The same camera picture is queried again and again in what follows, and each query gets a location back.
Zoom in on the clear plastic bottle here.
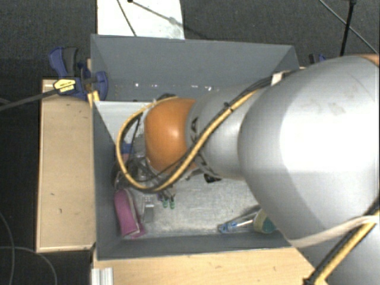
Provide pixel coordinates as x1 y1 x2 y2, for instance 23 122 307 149
217 208 259 234

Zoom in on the purple sponge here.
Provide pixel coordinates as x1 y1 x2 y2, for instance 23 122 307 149
113 188 147 239

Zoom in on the yellow and teal sponge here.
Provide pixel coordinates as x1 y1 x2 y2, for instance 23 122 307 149
253 208 277 235

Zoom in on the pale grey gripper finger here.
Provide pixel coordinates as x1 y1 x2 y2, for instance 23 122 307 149
143 195 156 224

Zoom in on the grey metal bin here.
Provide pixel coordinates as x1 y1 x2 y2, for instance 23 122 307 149
90 33 300 261

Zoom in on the pale wood board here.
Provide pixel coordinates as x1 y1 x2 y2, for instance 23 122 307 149
35 78 97 254

